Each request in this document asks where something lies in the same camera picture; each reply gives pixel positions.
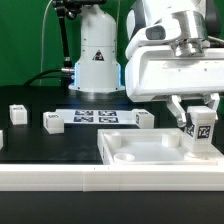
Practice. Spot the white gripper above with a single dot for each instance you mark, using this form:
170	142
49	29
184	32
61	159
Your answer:
153	73

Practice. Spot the white square table top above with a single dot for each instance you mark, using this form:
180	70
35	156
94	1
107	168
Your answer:
151	147

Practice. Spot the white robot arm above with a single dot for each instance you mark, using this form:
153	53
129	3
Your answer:
97	71

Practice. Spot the white fiducial marker sheet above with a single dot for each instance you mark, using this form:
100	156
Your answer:
79	116

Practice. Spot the white U-shaped fence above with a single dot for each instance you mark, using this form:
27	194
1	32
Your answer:
111	178

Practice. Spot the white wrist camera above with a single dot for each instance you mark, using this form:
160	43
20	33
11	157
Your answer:
157	34

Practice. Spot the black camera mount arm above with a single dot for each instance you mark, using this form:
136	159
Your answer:
70	9

